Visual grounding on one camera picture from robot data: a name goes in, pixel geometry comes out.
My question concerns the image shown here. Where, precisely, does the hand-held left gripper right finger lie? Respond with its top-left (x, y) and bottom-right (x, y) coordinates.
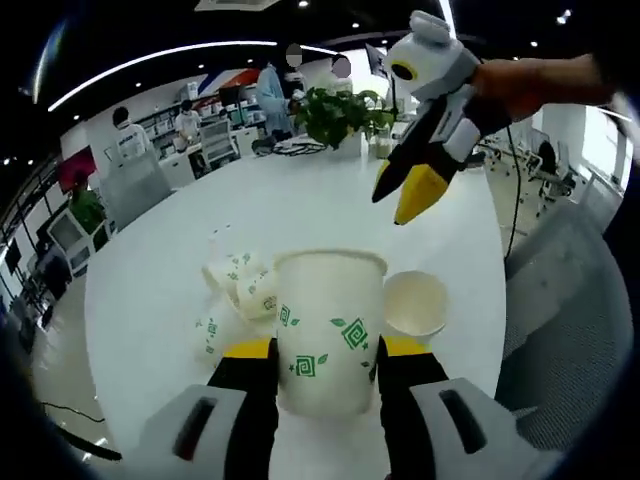
top-left (375, 335), bottom-right (524, 480)

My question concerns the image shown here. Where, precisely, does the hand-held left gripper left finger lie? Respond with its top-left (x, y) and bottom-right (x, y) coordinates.
top-left (139, 337), bottom-right (280, 480)

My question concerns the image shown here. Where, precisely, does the green print paper cup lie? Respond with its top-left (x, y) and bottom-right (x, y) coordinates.
top-left (273, 248), bottom-right (389, 417)
top-left (383, 270), bottom-right (449, 351)

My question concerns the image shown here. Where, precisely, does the pile of paper cups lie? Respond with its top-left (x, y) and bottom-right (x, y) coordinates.
top-left (193, 248), bottom-right (279, 369)

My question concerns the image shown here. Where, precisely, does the person's right hand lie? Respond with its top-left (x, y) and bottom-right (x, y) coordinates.
top-left (469, 58), bottom-right (546, 136)

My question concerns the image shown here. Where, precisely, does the white table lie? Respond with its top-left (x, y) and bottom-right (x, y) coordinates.
top-left (83, 147), bottom-right (510, 480)

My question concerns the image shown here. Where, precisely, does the green potted plant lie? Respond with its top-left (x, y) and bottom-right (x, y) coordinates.
top-left (293, 85), bottom-right (396, 154)

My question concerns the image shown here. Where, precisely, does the black back office chair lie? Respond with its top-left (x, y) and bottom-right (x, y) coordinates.
top-left (527, 140), bottom-right (576, 217)

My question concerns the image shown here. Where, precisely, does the grey mesh office chair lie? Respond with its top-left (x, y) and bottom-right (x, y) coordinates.
top-left (492, 219), bottom-right (636, 454)

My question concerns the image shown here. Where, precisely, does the white mesh chair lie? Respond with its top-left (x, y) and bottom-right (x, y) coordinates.
top-left (199, 122), bottom-right (242, 170)

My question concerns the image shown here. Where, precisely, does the ceiling air conditioner unit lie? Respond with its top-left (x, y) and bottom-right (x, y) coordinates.
top-left (194, 0), bottom-right (281, 12)

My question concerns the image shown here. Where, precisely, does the white counter cabinet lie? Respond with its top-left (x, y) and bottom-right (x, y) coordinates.
top-left (158, 142), bottom-right (206, 185)

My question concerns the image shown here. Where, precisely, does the white storage shelf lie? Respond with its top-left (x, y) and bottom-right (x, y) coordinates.
top-left (137, 97), bottom-right (266, 139)

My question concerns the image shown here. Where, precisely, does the grey high-back chair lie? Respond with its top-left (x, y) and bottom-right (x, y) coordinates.
top-left (99, 149), bottom-right (174, 229)

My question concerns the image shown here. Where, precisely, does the pink monitor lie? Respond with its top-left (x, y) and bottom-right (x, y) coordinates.
top-left (56, 147), bottom-right (97, 194)

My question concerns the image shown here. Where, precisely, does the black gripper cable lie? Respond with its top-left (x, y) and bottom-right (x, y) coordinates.
top-left (503, 122), bottom-right (525, 261)

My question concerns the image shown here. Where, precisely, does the black cable bundle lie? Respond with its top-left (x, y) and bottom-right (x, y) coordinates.
top-left (273, 135), bottom-right (329, 157)

